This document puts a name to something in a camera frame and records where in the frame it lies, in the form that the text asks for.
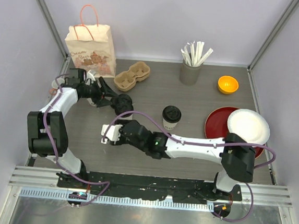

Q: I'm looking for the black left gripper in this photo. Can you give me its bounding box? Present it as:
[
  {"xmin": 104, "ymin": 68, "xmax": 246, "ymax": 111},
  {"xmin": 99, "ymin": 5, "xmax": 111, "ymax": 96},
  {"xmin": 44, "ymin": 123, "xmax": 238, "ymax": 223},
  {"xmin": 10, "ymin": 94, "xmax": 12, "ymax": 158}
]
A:
[{"xmin": 80, "ymin": 76, "xmax": 119, "ymax": 110}]

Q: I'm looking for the black cup lid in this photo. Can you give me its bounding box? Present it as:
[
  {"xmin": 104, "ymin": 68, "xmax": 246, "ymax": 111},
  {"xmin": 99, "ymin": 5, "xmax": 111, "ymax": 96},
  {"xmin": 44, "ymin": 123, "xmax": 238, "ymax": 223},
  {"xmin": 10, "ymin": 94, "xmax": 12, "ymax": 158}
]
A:
[
  {"xmin": 162, "ymin": 105, "xmax": 182, "ymax": 124},
  {"xmin": 111, "ymin": 94, "xmax": 134, "ymax": 115}
]

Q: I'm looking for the white paper cup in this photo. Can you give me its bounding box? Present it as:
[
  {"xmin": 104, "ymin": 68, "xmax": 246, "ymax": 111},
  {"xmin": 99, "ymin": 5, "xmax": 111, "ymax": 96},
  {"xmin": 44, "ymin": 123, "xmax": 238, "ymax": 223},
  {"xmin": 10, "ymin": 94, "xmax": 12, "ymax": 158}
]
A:
[
  {"xmin": 163, "ymin": 119, "xmax": 178, "ymax": 131},
  {"xmin": 121, "ymin": 113, "xmax": 133, "ymax": 121}
]

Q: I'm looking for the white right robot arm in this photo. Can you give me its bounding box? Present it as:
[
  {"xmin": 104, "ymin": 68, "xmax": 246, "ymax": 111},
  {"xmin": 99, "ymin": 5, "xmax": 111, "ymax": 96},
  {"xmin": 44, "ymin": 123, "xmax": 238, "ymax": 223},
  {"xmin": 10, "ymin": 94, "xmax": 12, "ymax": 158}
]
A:
[{"xmin": 105, "ymin": 120, "xmax": 255, "ymax": 199}]

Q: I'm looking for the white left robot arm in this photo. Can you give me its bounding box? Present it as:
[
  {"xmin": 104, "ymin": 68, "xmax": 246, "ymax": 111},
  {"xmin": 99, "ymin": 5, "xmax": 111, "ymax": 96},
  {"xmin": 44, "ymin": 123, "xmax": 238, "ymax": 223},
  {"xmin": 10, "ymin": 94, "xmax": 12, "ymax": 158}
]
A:
[{"xmin": 27, "ymin": 68, "xmax": 118, "ymax": 189}]

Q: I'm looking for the stack of white paper cups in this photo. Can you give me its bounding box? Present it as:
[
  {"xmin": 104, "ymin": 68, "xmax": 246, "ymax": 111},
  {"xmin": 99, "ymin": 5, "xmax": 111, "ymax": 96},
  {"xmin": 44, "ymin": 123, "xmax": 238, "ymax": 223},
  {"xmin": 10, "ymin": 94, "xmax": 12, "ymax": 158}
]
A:
[{"xmin": 87, "ymin": 98, "xmax": 96, "ymax": 107}]

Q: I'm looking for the brown cardboard cup carrier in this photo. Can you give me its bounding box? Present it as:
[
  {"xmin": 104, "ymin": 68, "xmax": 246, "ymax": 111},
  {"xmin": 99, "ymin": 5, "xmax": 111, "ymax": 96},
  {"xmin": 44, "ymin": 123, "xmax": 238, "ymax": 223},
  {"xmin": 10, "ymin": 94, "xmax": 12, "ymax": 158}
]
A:
[{"xmin": 113, "ymin": 61, "xmax": 151, "ymax": 92}]

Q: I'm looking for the small pink ceramic teacup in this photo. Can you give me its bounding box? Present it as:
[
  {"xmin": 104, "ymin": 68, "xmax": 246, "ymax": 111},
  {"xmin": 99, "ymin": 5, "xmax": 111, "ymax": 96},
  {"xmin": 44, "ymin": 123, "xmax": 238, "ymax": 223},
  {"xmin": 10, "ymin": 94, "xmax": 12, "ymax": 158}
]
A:
[{"xmin": 49, "ymin": 78, "xmax": 65, "ymax": 96}]

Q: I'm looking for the grey straw holder cup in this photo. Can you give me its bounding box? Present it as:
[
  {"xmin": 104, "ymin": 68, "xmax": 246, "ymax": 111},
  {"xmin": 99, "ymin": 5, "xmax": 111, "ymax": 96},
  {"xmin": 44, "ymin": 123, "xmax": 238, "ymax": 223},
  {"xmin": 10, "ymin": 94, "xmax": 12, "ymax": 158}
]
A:
[{"xmin": 179, "ymin": 61, "xmax": 202, "ymax": 86}]

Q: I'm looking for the red round tray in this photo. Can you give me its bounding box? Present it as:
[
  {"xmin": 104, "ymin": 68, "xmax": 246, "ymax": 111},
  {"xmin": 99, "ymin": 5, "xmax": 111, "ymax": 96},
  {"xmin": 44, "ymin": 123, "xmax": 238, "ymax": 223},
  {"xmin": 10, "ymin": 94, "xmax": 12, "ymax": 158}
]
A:
[{"xmin": 201, "ymin": 104, "xmax": 269, "ymax": 161}]

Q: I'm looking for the orange bowl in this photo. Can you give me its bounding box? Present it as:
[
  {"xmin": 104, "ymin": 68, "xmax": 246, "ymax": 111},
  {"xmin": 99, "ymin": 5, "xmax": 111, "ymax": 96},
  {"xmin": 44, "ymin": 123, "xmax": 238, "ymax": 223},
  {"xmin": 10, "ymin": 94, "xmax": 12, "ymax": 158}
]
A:
[{"xmin": 217, "ymin": 75, "xmax": 239, "ymax": 95}]

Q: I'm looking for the white paper plate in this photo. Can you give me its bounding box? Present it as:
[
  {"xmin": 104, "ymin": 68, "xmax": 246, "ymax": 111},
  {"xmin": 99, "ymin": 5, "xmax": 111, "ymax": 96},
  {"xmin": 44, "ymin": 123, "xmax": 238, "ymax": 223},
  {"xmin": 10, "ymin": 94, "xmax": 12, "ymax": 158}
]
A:
[{"xmin": 227, "ymin": 109, "xmax": 270, "ymax": 145}]

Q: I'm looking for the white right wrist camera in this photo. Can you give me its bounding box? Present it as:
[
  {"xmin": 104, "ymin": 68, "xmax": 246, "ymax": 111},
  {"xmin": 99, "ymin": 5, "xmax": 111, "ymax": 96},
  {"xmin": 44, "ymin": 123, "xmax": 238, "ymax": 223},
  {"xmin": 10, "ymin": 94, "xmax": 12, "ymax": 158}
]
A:
[{"xmin": 101, "ymin": 124, "xmax": 123, "ymax": 144}]

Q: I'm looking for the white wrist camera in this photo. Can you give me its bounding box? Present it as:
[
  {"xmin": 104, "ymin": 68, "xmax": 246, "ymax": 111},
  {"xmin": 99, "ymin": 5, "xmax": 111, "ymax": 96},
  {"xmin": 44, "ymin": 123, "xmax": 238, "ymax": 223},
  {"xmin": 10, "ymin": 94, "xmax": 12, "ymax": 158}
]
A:
[
  {"xmin": 101, "ymin": 124, "xmax": 123, "ymax": 144},
  {"xmin": 86, "ymin": 70, "xmax": 97, "ymax": 81}
]

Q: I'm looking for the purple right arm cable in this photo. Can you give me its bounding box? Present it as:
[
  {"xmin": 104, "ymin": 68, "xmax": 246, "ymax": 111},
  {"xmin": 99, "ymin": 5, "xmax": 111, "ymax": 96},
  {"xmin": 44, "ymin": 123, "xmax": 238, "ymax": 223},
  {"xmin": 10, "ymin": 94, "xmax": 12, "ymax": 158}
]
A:
[{"xmin": 96, "ymin": 108, "xmax": 280, "ymax": 224}]

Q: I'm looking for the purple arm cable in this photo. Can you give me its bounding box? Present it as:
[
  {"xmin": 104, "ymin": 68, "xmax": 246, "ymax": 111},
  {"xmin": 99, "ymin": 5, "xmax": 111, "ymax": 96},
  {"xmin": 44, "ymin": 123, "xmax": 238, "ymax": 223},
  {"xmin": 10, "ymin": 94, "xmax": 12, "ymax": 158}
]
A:
[
  {"xmin": 36, "ymin": 72, "xmax": 119, "ymax": 210},
  {"xmin": 96, "ymin": 108, "xmax": 280, "ymax": 224}
]

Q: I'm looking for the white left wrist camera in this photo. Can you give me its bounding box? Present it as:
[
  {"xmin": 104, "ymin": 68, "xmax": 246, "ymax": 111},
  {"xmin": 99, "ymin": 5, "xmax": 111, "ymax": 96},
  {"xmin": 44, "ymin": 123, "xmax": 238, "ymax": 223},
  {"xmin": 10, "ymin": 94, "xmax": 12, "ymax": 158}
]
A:
[{"xmin": 86, "ymin": 70, "xmax": 97, "ymax": 81}]

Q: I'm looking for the paper bag with orange handles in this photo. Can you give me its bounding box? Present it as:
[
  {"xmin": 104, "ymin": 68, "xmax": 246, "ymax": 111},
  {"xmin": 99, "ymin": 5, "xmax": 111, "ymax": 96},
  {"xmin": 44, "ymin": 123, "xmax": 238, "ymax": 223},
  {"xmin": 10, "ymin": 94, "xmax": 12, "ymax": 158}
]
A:
[{"xmin": 65, "ymin": 4, "xmax": 116, "ymax": 78}]

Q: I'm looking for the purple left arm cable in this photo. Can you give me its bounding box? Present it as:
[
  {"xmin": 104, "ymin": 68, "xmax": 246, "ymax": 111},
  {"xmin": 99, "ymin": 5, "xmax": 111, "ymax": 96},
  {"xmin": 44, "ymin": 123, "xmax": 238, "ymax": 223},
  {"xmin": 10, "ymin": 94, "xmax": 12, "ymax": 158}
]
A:
[{"xmin": 36, "ymin": 72, "xmax": 119, "ymax": 210}]

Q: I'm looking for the perforated cable duct rail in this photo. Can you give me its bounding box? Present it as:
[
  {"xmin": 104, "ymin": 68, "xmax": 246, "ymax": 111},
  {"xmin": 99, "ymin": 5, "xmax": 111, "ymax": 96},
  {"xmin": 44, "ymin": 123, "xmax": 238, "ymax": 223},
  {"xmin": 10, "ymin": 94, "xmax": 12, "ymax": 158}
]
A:
[{"xmin": 19, "ymin": 187, "xmax": 214, "ymax": 212}]

